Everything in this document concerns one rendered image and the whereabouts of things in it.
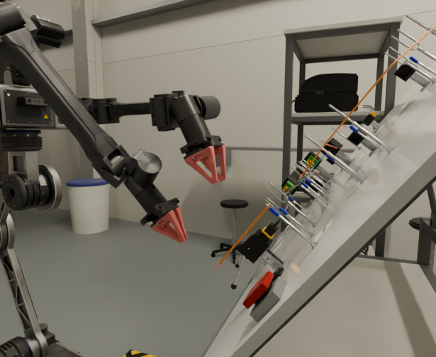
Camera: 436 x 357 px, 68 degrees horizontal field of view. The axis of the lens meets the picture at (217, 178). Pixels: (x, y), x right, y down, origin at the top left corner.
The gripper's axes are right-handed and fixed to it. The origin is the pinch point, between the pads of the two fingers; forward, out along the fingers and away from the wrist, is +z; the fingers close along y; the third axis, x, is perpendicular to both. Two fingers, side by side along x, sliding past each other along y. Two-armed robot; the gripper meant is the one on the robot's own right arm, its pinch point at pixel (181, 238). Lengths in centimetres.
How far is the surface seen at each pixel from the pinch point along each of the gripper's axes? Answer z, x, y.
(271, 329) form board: 20.0, -18.5, -26.0
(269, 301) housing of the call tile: 17.8, -19.4, -22.8
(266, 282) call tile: 15.7, -20.3, -21.5
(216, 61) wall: -167, 7, 325
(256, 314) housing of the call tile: 18.1, -16.3, -22.8
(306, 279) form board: 17.4, -27.0, -25.7
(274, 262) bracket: 17.3, -14.8, -1.0
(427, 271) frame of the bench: 69, -29, 81
